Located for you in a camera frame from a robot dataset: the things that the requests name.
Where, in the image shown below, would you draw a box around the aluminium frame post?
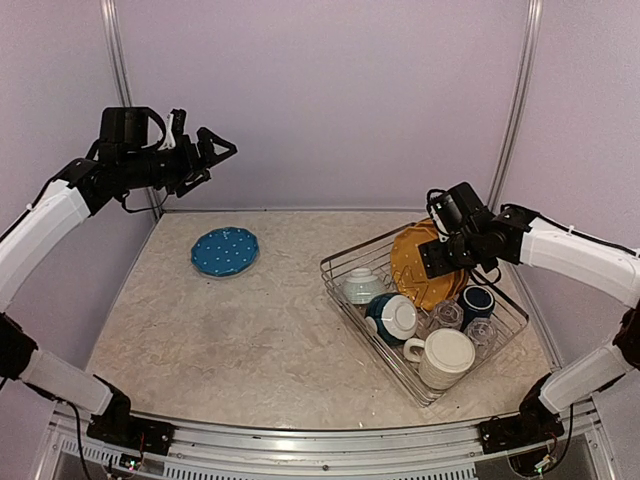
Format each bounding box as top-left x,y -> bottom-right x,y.
99,0 -> 165,221
487,0 -> 544,211

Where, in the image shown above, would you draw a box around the front aluminium frame rail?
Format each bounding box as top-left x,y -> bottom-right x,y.
30,401 -> 621,479

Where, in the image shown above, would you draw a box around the white ribbed mug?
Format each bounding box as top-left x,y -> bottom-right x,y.
403,328 -> 476,391

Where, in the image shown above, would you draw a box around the yellow polka dot plate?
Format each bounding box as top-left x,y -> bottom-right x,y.
417,219 -> 469,299
390,221 -> 466,311

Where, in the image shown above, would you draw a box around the left aluminium frame post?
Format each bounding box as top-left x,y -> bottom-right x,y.
99,0 -> 165,221

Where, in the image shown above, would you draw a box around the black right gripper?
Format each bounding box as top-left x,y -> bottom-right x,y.
420,231 -> 485,278

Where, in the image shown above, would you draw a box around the metal wire dish rack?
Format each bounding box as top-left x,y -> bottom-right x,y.
320,221 -> 531,409

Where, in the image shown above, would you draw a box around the teal and white bowl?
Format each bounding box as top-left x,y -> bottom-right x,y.
364,292 -> 418,346

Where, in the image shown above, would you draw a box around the dark blue cup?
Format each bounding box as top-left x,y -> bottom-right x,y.
457,285 -> 495,331

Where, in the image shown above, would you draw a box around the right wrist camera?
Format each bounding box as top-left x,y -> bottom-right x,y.
426,188 -> 462,237

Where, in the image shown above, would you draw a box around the pale green ribbed bowl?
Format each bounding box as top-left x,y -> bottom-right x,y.
341,267 -> 387,305

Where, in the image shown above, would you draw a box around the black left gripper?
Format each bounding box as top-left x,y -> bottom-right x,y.
120,126 -> 235,197

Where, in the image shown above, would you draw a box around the clear glass near plates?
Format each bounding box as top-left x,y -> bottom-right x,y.
431,300 -> 464,330

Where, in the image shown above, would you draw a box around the right aluminium frame post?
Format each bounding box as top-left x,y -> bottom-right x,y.
487,0 -> 544,211

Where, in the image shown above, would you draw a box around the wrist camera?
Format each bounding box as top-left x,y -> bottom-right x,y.
159,109 -> 187,151
426,188 -> 462,237

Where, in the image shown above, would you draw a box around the blue polka dot plate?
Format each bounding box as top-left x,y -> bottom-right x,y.
190,226 -> 260,278

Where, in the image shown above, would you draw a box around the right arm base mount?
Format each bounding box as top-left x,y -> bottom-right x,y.
478,414 -> 565,454

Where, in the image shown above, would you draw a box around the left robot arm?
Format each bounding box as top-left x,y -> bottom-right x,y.
1,107 -> 238,445

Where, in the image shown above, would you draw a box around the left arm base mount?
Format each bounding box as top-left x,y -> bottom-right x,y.
87,409 -> 175,456

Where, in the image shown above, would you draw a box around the clear glass near rim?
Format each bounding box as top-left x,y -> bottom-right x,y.
464,319 -> 498,348

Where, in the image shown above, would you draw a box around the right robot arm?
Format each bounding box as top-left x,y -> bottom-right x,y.
419,182 -> 639,444

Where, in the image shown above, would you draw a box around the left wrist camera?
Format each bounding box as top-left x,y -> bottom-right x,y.
159,109 -> 187,151

